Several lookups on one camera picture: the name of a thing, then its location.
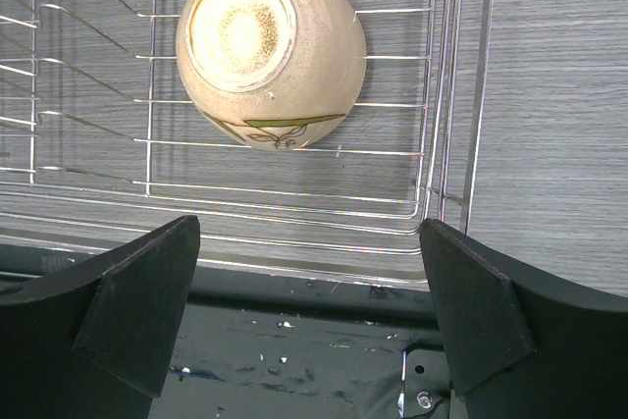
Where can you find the metal wire dish rack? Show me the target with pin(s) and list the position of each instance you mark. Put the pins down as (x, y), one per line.
(100, 143)

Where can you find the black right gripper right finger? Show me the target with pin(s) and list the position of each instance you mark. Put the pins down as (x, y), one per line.
(521, 342)

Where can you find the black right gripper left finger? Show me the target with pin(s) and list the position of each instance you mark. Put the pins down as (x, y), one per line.
(95, 340)

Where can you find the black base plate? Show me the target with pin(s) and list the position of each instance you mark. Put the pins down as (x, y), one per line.
(253, 345)

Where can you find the beige speckled bowl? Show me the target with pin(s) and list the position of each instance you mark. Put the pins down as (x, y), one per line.
(272, 74)

